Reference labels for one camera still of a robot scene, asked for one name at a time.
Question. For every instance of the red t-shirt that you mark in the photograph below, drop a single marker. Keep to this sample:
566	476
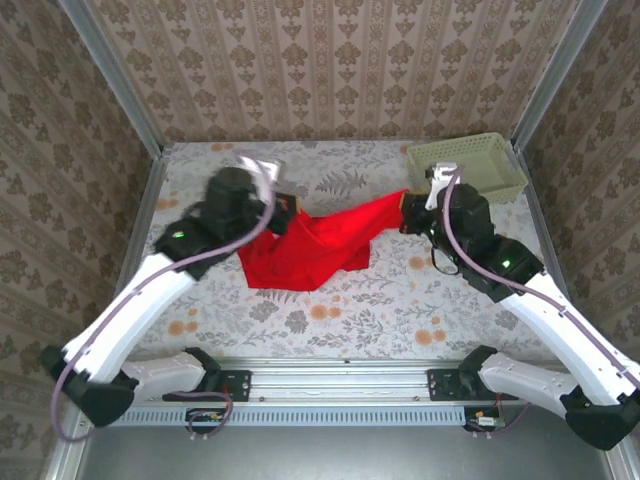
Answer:
305	255

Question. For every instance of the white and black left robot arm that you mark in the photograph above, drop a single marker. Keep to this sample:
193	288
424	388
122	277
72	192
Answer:
135	310

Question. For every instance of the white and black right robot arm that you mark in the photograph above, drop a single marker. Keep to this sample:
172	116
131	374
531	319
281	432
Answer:
565	330

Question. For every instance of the pale green perforated plastic basket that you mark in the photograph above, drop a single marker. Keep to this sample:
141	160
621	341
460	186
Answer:
492	165

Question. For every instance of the floral printed tablecloth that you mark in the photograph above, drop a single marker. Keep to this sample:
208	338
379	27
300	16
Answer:
350	325

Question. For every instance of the aluminium mounting beam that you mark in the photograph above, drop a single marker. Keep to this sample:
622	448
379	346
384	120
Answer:
340	380

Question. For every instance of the small circuit board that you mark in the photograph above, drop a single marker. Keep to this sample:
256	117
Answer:
482	422
205	416

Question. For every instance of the grey metal sheet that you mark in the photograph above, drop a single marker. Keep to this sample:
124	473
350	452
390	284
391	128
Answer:
350	455

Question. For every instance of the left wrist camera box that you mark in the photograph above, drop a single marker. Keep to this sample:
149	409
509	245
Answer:
267	167

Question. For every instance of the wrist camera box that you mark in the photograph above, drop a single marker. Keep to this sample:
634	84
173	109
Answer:
267	167
440	172

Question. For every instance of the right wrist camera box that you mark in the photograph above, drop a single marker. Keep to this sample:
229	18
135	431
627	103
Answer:
440	172

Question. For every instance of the aluminium table side rail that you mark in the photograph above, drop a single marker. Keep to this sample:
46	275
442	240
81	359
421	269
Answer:
150	200
535	200

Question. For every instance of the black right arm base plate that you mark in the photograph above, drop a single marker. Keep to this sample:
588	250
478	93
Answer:
442	385

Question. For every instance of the aluminium frame post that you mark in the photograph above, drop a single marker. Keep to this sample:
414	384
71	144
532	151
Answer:
555	75
114	75

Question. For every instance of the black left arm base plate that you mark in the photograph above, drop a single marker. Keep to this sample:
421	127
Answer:
237	382

